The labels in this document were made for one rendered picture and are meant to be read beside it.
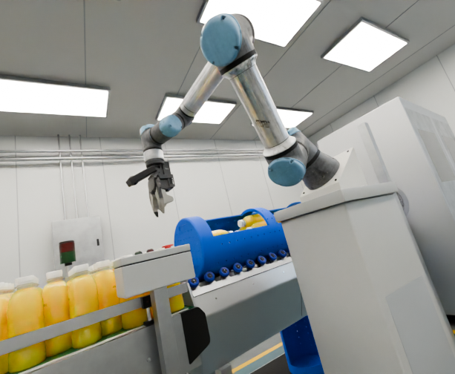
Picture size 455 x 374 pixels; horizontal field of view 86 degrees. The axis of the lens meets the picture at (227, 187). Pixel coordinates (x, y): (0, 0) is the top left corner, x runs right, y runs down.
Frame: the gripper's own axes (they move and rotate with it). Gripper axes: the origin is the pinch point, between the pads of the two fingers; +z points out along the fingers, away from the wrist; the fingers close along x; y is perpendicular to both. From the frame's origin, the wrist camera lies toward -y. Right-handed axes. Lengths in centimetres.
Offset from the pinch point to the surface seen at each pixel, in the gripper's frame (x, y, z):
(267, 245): 4, 53, 22
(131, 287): -17.9, -17.1, 22.0
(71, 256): 49, -25, 6
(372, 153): -18, 158, -21
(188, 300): 7.2, 8.5, 34.3
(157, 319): -14.7, -10.7, 32.2
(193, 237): 7.5, 16.2, 10.9
